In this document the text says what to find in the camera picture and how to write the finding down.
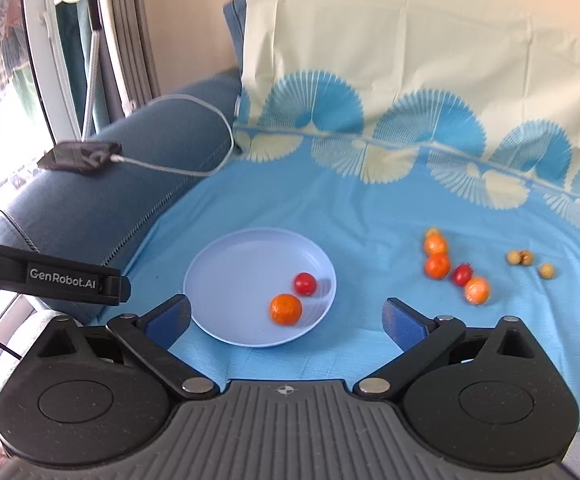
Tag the green curtain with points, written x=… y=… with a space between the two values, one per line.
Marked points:
x=77 y=60

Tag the blue sofa armrest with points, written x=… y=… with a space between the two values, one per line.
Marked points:
x=120 y=200

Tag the blue printed cloth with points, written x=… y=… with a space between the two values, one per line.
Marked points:
x=370 y=185

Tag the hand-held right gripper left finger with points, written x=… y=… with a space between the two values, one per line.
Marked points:
x=170 y=317

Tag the white window frame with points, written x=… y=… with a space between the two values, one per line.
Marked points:
x=45 y=35

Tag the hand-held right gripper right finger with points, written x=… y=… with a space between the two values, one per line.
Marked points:
x=401 y=322

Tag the light blue plate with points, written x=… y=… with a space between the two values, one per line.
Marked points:
x=240 y=280

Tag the blue sofa cushion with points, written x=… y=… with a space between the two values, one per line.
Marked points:
x=234 y=30

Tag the plastic-wrapped orange mandarin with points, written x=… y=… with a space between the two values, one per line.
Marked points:
x=477 y=290

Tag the metal stand pole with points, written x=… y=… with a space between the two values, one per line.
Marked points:
x=92 y=60

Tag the grey folded rack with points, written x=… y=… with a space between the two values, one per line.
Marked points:
x=130 y=35

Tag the red cherry tomato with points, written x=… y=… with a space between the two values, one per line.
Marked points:
x=305 y=283
x=462 y=274

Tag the black smartphone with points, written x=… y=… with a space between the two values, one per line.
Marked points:
x=70 y=157

